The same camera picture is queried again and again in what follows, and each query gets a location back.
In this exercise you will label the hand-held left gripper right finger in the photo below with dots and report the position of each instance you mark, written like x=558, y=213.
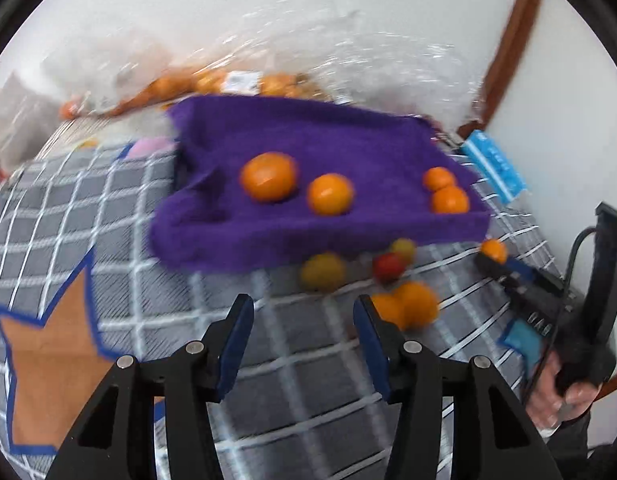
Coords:
x=371, y=345

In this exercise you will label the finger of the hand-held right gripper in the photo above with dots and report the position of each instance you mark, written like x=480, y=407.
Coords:
x=530, y=276
x=503, y=280

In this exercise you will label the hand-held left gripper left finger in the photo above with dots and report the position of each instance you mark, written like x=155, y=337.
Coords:
x=236, y=350

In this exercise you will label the red tomato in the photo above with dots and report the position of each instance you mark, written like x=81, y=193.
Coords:
x=387, y=267

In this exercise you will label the yellow-green round fruit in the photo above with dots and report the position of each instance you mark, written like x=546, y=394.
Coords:
x=322, y=271
x=404, y=250

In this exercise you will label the large orange mandarin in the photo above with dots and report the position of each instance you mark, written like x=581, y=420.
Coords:
x=268, y=177

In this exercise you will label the purple towel covered tray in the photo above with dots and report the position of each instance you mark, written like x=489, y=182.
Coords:
x=288, y=135

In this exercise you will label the person's right forearm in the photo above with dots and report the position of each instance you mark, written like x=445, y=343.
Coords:
x=588, y=440

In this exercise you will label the person's right hand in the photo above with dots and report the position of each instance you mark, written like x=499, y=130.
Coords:
x=548, y=400

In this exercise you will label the blue tissue box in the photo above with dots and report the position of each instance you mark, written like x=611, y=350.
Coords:
x=495, y=165

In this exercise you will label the dark eyeglasses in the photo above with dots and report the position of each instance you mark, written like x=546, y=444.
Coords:
x=446, y=140

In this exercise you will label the grey checked star blanket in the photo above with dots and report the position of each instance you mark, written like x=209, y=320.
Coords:
x=63, y=220

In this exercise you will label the labelled bag of small mandarins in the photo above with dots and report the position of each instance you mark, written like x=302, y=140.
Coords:
x=276, y=85

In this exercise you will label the crumpled clear plastic bag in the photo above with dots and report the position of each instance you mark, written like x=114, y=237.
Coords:
x=338, y=50

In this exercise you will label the white plastic shopping bag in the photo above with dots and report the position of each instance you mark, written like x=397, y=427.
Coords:
x=13, y=120

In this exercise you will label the brown wooden door frame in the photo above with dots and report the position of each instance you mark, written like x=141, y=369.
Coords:
x=513, y=45

